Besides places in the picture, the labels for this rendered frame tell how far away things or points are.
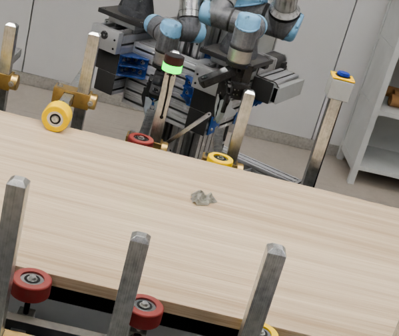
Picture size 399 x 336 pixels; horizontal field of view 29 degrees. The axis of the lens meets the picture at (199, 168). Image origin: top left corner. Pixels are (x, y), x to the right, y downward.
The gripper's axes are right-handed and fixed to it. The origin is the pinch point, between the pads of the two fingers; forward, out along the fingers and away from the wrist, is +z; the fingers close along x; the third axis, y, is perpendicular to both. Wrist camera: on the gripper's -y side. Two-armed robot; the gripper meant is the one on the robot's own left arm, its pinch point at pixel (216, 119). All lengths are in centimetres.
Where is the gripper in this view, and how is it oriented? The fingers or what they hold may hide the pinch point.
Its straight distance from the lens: 255.1
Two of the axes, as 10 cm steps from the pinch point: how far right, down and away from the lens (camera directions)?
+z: -2.3, 8.9, 3.8
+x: -2.9, -4.4, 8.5
